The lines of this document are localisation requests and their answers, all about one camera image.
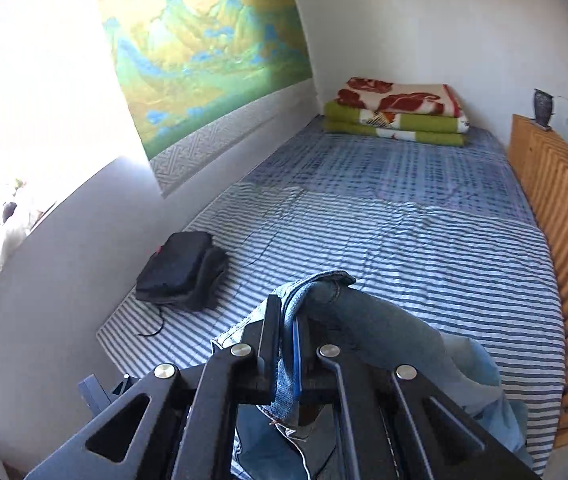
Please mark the folded black garment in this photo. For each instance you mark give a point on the folded black garment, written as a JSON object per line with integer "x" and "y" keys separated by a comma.
{"x": 184, "y": 274}

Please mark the dark ceramic vase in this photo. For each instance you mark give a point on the dark ceramic vase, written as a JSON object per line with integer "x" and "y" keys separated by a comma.
{"x": 543, "y": 109}

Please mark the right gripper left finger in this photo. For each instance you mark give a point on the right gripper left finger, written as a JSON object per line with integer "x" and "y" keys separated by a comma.
{"x": 264, "y": 337}

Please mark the folded green red blanket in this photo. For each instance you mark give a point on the folded green red blanket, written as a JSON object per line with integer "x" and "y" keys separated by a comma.
{"x": 420, "y": 113}

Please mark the light blue denim jeans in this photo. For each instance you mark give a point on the light blue denim jeans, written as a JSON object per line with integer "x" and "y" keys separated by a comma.
{"x": 410, "y": 402}

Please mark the landscape wall tapestry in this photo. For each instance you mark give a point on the landscape wall tapestry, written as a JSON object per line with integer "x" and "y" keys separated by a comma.
{"x": 200, "y": 75}

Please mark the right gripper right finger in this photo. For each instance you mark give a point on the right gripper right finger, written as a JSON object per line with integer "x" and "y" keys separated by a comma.
{"x": 309, "y": 372}

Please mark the blue striped bed sheet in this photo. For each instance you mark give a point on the blue striped bed sheet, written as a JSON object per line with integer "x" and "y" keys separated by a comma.
{"x": 445, "y": 233}

